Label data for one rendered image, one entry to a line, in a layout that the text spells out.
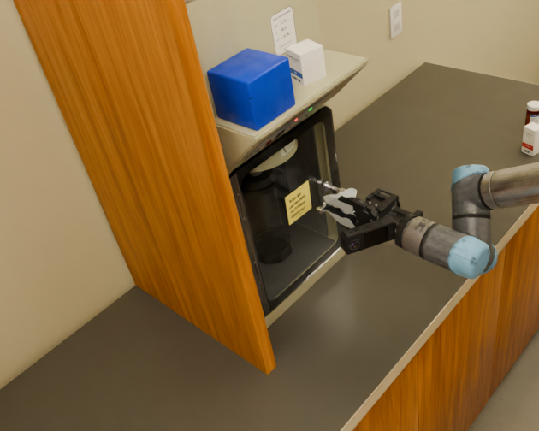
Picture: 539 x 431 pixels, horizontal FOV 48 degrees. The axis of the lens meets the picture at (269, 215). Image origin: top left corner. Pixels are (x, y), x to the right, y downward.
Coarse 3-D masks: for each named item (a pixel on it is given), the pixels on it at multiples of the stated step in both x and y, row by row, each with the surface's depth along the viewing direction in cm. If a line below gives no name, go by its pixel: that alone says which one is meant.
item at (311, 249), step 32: (320, 128) 127; (256, 160) 116; (288, 160) 123; (320, 160) 131; (256, 192) 119; (288, 192) 127; (320, 192) 136; (256, 224) 123; (288, 224) 131; (320, 224) 140; (288, 256) 135; (320, 256) 145; (288, 288) 140
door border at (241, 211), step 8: (232, 176) 113; (232, 184) 113; (240, 192) 116; (240, 200) 117; (240, 208) 117; (240, 216) 118; (248, 224) 121; (248, 232) 122; (248, 240) 123; (248, 248) 123; (256, 256) 126; (256, 264) 127; (256, 272) 128; (256, 280) 129; (264, 296) 134; (264, 304) 135; (264, 312) 136
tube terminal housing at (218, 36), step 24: (192, 0) 95; (216, 0) 97; (240, 0) 101; (264, 0) 105; (288, 0) 110; (312, 0) 114; (192, 24) 96; (216, 24) 99; (240, 24) 103; (264, 24) 107; (312, 24) 117; (216, 48) 101; (240, 48) 105; (264, 48) 109
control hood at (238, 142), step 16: (336, 64) 114; (352, 64) 113; (320, 80) 110; (336, 80) 110; (304, 96) 106; (320, 96) 107; (288, 112) 103; (224, 128) 103; (240, 128) 101; (272, 128) 101; (224, 144) 105; (240, 144) 102; (256, 144) 101; (240, 160) 106
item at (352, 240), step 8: (368, 224) 120; (376, 224) 119; (384, 224) 119; (392, 224) 119; (344, 232) 119; (352, 232) 119; (360, 232) 118; (368, 232) 119; (376, 232) 119; (384, 232) 120; (392, 232) 120; (344, 240) 118; (352, 240) 118; (360, 240) 119; (368, 240) 120; (376, 240) 121; (384, 240) 121; (344, 248) 120; (352, 248) 120; (360, 248) 120
